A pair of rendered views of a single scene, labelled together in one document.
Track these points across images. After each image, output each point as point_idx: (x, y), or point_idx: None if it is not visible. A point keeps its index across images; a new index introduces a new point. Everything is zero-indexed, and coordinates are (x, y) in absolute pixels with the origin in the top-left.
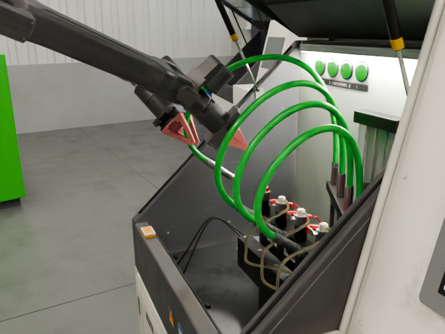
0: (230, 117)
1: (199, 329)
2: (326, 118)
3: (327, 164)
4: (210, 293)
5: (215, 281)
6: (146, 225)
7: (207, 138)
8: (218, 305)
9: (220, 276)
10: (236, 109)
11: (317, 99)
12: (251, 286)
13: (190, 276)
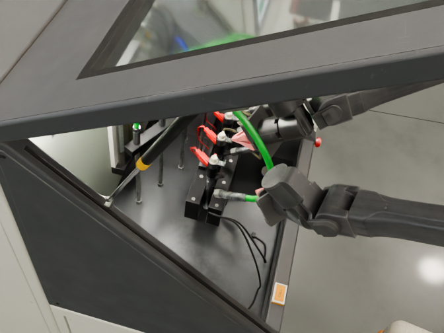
0: (265, 113)
1: (308, 161)
2: (73, 146)
3: (82, 176)
4: (240, 248)
5: (224, 259)
6: (271, 316)
7: (276, 145)
8: (245, 231)
9: (215, 263)
10: (258, 109)
11: (59, 147)
12: (203, 234)
13: (238, 283)
